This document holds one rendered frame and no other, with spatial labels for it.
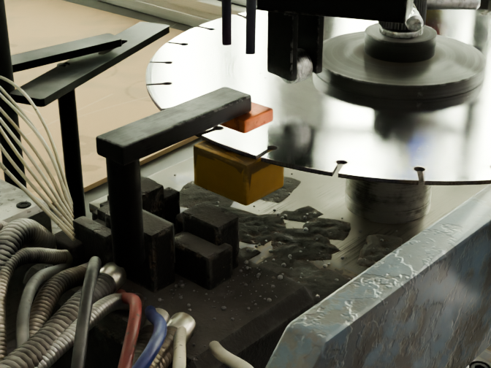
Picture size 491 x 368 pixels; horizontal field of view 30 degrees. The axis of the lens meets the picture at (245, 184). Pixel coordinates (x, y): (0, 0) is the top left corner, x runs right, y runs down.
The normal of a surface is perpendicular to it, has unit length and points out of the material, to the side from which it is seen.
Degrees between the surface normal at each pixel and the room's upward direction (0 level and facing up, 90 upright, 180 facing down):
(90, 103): 0
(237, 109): 90
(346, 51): 5
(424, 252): 0
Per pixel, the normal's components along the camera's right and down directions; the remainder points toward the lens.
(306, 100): 0.00, -0.89
